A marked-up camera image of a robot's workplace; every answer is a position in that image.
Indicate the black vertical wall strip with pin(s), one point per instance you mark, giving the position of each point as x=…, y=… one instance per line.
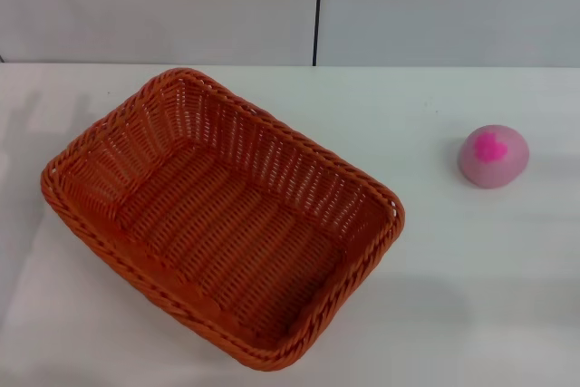
x=318, y=6

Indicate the pink peach toy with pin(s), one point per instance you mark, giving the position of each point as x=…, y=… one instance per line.
x=494, y=160

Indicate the orange woven plastic basket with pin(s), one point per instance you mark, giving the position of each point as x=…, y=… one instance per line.
x=235, y=242

